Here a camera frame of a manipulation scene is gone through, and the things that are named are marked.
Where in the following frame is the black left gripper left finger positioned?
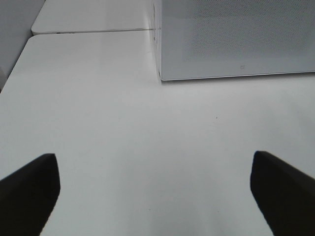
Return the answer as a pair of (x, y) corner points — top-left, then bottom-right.
(0, 153), (61, 236)

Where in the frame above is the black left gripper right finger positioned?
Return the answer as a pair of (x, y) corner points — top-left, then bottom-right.
(250, 151), (315, 236)

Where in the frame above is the white microwave oven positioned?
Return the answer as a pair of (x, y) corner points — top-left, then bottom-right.
(149, 0), (315, 83)

